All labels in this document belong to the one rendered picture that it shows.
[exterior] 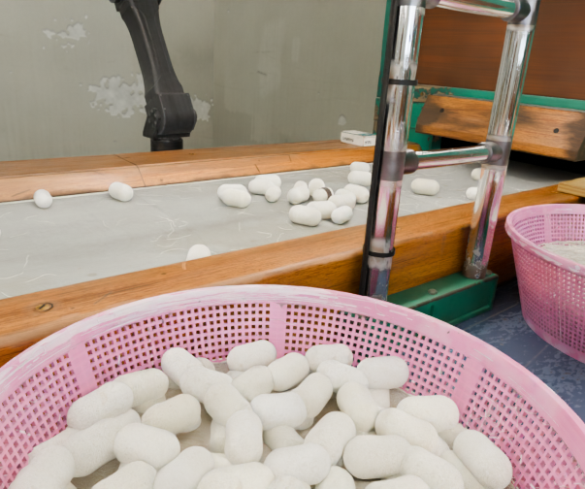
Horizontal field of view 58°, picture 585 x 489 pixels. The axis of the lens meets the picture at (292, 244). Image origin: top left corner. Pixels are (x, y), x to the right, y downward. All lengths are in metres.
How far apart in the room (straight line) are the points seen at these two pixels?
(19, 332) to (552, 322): 0.43
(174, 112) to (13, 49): 1.65
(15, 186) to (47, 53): 2.00
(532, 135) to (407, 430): 0.69
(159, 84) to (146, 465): 0.86
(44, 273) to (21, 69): 2.19
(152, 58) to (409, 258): 0.71
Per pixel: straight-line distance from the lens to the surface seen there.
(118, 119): 2.79
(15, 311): 0.34
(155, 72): 1.05
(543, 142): 0.89
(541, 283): 0.52
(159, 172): 0.73
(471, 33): 1.05
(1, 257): 0.50
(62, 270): 0.46
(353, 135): 0.99
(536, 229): 0.65
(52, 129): 2.68
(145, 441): 0.26
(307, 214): 0.56
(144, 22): 1.10
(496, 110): 0.52
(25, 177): 0.69
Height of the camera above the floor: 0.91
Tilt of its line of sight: 20 degrees down
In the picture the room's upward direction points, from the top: 4 degrees clockwise
